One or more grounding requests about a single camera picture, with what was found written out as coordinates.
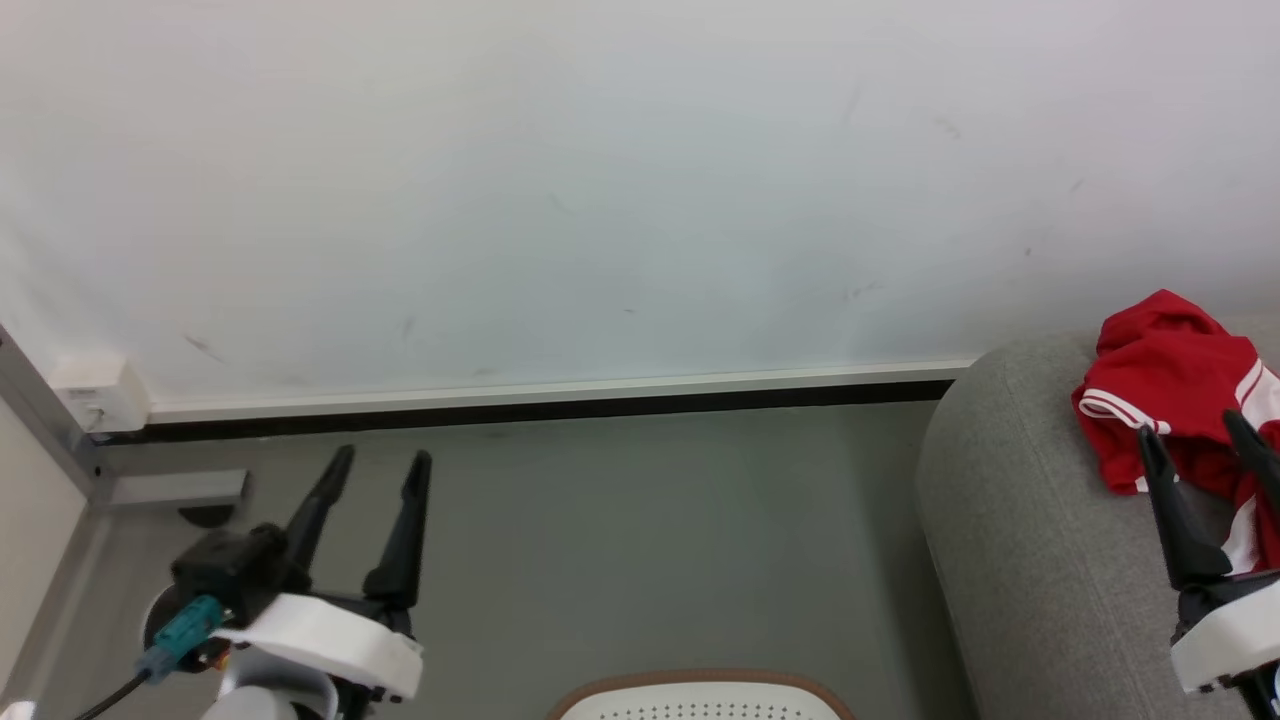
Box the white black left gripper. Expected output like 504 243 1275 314
212 444 434 703

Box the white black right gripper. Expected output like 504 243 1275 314
1137 408 1280 720

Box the red white sports jersey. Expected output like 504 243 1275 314
1071 289 1280 573

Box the white brown-rimmed laundry basket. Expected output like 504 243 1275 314
546 669 858 720

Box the grey fabric sofa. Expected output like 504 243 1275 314
914 318 1280 720

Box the teal left cable connector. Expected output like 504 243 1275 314
134 594 224 684

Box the white wall socket box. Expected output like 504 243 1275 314
47 354 152 434

